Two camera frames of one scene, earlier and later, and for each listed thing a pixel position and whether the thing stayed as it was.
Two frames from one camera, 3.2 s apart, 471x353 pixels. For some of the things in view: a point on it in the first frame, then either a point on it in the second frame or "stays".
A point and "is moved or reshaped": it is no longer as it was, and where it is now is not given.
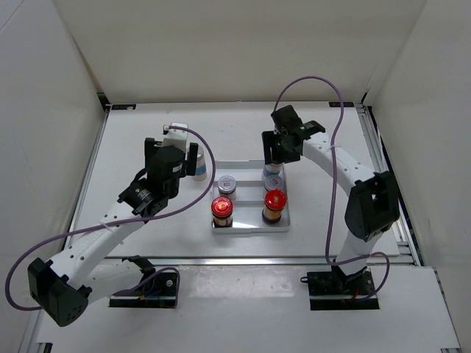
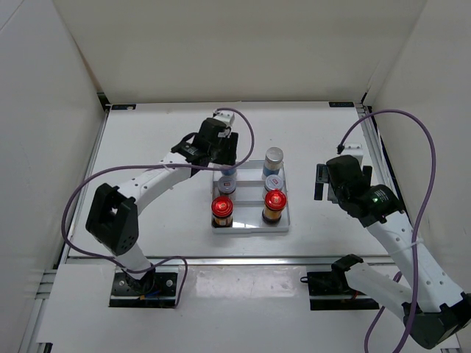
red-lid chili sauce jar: x=221 y=209 stays
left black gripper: x=150 y=148 -> x=229 y=154
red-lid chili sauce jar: x=275 y=201 stays
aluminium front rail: x=262 y=261 stays
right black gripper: x=267 y=137 -> x=322 y=176
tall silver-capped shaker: x=201 y=172 is moved or reshaped
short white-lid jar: x=273 y=182 stays
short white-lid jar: x=227 y=184 stays
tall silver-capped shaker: x=273 y=168 stays
